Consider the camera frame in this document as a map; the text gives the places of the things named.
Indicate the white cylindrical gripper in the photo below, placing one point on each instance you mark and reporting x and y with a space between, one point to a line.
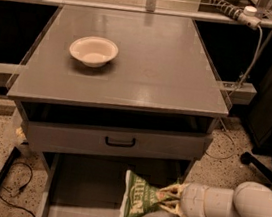
193 199

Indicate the aluminium frame rail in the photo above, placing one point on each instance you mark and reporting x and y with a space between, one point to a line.
202 16

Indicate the green jalapeno chip bag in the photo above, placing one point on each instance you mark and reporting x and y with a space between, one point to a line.
141 198

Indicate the grey top drawer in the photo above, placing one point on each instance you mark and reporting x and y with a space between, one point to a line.
81 139

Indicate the black drawer handle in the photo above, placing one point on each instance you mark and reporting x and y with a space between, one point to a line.
121 144

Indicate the open grey middle drawer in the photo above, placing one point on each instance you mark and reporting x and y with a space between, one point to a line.
93 186

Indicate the grey drawer cabinet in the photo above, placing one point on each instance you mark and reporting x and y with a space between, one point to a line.
160 79

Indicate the white paper bowl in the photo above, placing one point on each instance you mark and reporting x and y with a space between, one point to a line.
93 51

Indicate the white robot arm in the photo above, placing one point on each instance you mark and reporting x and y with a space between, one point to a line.
249 199

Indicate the white power strip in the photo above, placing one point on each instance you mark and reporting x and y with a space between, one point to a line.
245 16

